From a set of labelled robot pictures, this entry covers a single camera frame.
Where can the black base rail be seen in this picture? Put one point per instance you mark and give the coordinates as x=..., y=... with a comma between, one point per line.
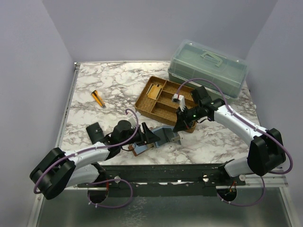
x=163, y=180

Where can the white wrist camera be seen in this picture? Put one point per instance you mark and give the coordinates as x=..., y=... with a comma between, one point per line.
x=180, y=100
x=132, y=118

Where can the brown open card holder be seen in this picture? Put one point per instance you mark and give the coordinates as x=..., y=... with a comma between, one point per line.
x=137, y=150

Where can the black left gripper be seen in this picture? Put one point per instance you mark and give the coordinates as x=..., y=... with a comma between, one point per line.
x=147, y=137

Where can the orange utility knife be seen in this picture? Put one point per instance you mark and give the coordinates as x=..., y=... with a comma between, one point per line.
x=98, y=99

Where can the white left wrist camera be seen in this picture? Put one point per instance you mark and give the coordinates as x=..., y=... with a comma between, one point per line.
x=132, y=118

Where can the grey card holder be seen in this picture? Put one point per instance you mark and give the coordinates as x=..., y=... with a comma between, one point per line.
x=166, y=135

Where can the clear green plastic toolbox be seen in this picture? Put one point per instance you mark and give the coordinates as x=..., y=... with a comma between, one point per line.
x=194, y=60

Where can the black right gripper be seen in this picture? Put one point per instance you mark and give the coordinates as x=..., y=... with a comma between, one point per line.
x=182, y=116

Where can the black card holder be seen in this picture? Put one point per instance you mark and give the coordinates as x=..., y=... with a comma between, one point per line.
x=95, y=133

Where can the yellow cards in tray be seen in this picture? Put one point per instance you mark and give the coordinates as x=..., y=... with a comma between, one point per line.
x=154, y=91

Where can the woven wicker divided tray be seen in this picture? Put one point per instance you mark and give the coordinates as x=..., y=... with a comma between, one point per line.
x=163, y=109

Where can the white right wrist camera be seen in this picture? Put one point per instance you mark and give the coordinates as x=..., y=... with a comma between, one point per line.
x=180, y=100

